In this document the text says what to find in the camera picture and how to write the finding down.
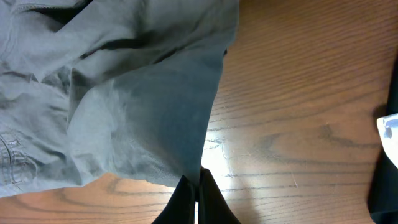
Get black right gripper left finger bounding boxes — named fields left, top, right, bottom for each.
left=152, top=175, right=196, bottom=224

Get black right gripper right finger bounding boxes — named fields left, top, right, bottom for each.
left=198, top=167, right=241, bottom=224

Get grey shorts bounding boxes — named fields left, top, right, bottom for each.
left=1, top=0, right=239, bottom=197

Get black garment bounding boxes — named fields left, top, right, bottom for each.
left=368, top=60, right=397, bottom=224

